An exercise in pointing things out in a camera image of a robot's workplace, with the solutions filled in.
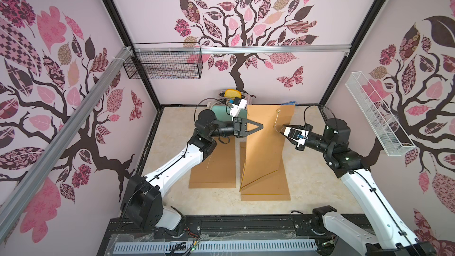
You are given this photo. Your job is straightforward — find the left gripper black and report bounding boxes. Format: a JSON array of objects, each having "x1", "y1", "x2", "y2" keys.
[{"x1": 207, "y1": 116, "x2": 261, "y2": 137}]

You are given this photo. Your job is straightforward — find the brown file bag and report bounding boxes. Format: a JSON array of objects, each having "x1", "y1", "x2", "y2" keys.
[
  {"x1": 239, "y1": 141, "x2": 291, "y2": 201},
  {"x1": 188, "y1": 139, "x2": 236, "y2": 189},
  {"x1": 240, "y1": 105, "x2": 295, "y2": 190}
]

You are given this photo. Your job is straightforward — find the white string of bag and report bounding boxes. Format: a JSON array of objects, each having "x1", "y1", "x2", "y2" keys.
[{"x1": 272, "y1": 108, "x2": 283, "y2": 132}]

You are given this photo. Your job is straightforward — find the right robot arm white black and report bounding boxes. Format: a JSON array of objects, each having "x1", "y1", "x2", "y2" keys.
[{"x1": 280, "y1": 118, "x2": 437, "y2": 256}]

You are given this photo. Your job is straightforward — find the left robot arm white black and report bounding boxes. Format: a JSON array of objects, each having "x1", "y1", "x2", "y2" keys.
[{"x1": 121, "y1": 109, "x2": 264, "y2": 236}]

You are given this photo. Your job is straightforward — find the mint green toaster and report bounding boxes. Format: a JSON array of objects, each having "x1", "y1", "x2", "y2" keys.
[{"x1": 208, "y1": 92, "x2": 235, "y2": 121}]

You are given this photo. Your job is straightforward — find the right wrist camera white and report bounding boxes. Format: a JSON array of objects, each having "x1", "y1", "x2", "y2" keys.
[{"x1": 295, "y1": 130, "x2": 309, "y2": 151}]

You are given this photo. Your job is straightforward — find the blue object by back wall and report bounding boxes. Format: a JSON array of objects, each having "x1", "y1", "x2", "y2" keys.
[{"x1": 281, "y1": 101, "x2": 299, "y2": 105}]

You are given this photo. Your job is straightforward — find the white wire shelf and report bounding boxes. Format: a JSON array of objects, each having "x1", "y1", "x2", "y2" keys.
[{"x1": 346, "y1": 71, "x2": 417, "y2": 156}]

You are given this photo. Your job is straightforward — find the black wire basket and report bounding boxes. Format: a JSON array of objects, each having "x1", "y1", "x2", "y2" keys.
[{"x1": 123, "y1": 41, "x2": 203, "y2": 79}]

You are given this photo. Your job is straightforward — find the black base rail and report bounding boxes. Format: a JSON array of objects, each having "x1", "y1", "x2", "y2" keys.
[{"x1": 96, "y1": 215, "x2": 406, "y2": 256}]

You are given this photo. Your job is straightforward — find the white slotted cable duct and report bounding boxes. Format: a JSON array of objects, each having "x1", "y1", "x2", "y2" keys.
[{"x1": 111, "y1": 239, "x2": 318, "y2": 256}]

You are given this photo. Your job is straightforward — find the aluminium rail back wall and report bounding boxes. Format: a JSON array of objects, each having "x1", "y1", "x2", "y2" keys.
[{"x1": 135, "y1": 45, "x2": 351, "y2": 55}]

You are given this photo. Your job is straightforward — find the aluminium rail wall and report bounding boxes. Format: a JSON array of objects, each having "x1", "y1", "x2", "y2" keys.
[
  {"x1": 135, "y1": 45, "x2": 351, "y2": 55},
  {"x1": 1, "y1": 46, "x2": 133, "y2": 241}
]

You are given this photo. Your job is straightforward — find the aluminium rail left wall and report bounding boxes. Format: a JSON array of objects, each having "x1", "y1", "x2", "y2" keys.
[{"x1": 1, "y1": 46, "x2": 133, "y2": 241}]

